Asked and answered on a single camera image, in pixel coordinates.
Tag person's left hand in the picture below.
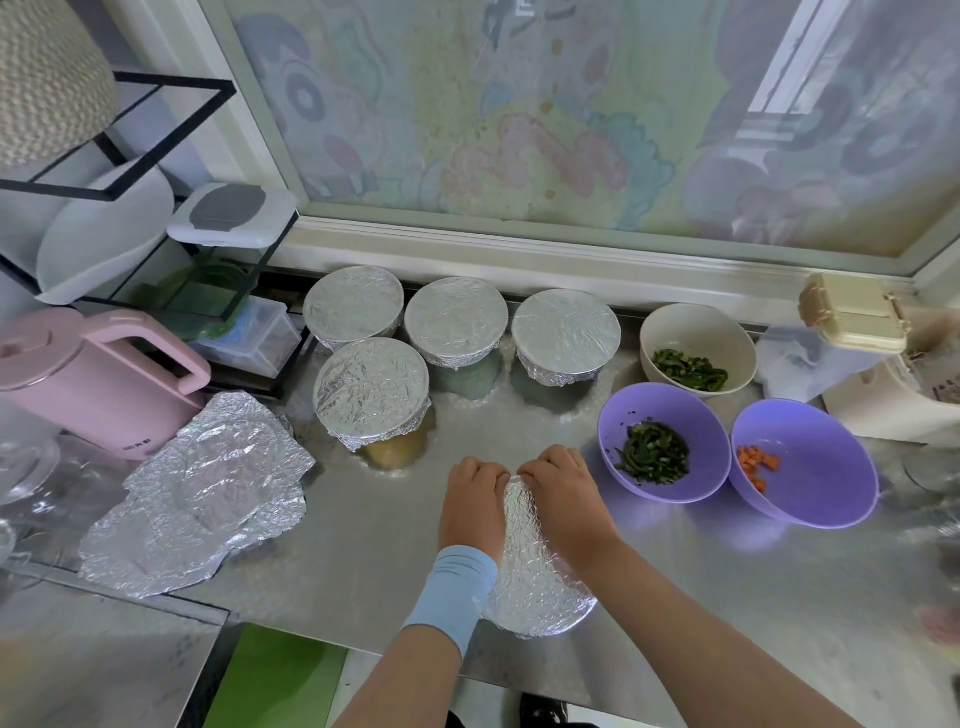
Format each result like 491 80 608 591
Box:
438 457 513 566

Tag person's right hand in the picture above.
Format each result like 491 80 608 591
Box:
517 445 621 576

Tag yellow bowl with greens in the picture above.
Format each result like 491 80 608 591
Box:
360 426 437 473

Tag purple bowl chopped greens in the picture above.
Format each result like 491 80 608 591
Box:
598 381 734 506

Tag foil-covered bowl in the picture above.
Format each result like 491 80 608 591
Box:
304 265 405 351
313 336 434 452
511 288 623 389
403 277 510 371

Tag beige bowl with greens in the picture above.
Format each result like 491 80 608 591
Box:
640 303 759 398

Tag purple bowl carrot pieces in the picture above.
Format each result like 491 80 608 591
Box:
729 397 881 530

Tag stack of aluminium foil sheets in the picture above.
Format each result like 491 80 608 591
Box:
78 390 317 599

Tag person's left forearm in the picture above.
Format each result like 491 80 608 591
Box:
333 622 464 728

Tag person's right forearm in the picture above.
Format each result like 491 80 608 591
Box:
585 540 864 728

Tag stainless steel countertop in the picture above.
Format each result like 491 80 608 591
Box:
0 285 960 728

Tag light blue wristband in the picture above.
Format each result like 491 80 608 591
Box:
402 544 501 659

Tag black right shoe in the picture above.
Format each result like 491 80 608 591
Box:
517 693 572 728

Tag green floor mat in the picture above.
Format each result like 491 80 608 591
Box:
202 622 350 728

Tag clear plastic box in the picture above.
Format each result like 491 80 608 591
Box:
195 295 303 380

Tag beige round object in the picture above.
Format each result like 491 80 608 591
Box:
798 271 912 356

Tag window with cartoon film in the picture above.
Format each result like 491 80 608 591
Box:
105 0 960 324

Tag pink electric kettle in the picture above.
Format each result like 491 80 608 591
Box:
0 307 213 458

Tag clear glass jar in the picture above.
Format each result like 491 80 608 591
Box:
0 435 63 507

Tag white plate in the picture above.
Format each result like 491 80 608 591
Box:
34 162 177 306

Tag black metal rack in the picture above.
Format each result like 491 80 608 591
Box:
0 72 299 362

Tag woven rope basket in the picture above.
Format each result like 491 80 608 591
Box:
0 0 119 170

